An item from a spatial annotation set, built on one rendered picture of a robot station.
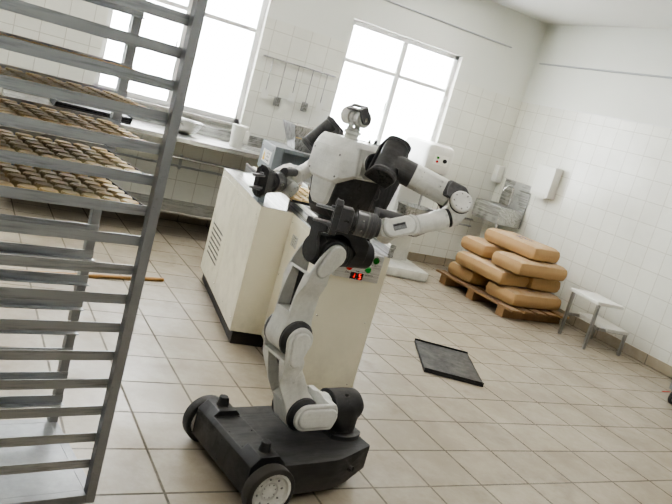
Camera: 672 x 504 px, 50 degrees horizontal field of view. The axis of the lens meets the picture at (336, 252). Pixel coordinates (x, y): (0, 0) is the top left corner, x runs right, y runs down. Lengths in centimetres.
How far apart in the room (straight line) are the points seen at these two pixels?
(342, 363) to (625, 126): 480
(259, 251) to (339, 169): 164
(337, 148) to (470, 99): 589
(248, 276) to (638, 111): 473
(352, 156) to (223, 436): 117
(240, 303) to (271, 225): 49
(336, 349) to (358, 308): 24
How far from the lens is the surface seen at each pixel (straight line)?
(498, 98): 863
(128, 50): 247
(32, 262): 207
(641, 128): 760
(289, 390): 284
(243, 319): 421
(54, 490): 245
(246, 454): 274
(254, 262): 411
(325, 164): 261
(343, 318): 359
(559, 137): 828
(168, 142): 206
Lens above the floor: 148
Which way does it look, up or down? 11 degrees down
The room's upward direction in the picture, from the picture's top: 16 degrees clockwise
